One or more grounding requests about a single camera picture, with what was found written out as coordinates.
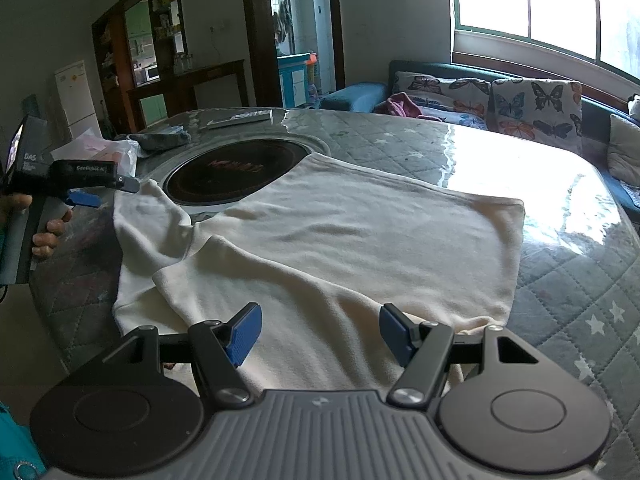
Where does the person's left hand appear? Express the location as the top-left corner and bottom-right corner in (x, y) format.
(0, 194), (73, 260)

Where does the left butterfly cushion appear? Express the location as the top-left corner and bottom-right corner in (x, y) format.
(393, 72), (491, 130)

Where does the round black induction cooktop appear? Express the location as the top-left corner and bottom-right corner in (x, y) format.
(163, 139), (310, 206)

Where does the white refrigerator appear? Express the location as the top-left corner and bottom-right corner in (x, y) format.
(54, 61), (101, 140)

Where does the light blue cabinet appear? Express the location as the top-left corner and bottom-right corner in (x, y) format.
(278, 52), (317, 108)

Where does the window with green frame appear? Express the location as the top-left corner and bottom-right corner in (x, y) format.
(454, 0), (639, 79)

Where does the dark folded cloth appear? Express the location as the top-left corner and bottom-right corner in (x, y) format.
(127, 126), (191, 157)

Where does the blue corner sofa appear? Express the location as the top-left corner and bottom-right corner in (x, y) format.
(320, 60), (639, 221)

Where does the grey plain cushion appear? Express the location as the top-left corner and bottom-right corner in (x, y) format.
(608, 115), (640, 188)

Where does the right butterfly cushion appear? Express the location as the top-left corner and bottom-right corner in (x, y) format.
(491, 78), (582, 155)

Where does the cream white garment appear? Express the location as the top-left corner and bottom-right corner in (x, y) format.
(113, 154), (525, 391)

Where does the flat grey packet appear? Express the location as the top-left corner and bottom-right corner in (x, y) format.
(200, 110), (273, 130)

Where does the white plastic bag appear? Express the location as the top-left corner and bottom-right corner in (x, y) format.
(51, 129), (141, 177)

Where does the pink cloth on sofa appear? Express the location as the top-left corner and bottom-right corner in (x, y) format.
(373, 92), (442, 122)

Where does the butterfly cushion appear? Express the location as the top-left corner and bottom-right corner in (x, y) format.
(491, 78), (582, 155)
(393, 72), (491, 130)

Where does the dark wooden cabinet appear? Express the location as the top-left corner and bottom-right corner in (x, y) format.
(91, 0), (255, 133)

